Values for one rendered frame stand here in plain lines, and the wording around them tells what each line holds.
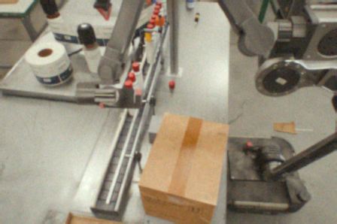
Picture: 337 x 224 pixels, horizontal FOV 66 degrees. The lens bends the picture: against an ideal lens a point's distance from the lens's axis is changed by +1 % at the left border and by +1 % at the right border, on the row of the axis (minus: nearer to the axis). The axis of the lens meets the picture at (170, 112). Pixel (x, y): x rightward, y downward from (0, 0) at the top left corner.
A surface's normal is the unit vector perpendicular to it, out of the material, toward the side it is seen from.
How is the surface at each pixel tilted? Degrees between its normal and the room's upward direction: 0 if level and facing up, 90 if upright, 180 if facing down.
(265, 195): 0
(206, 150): 0
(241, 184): 0
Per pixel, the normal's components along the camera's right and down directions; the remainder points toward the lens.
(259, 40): -0.05, 0.18
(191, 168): -0.02, -0.64
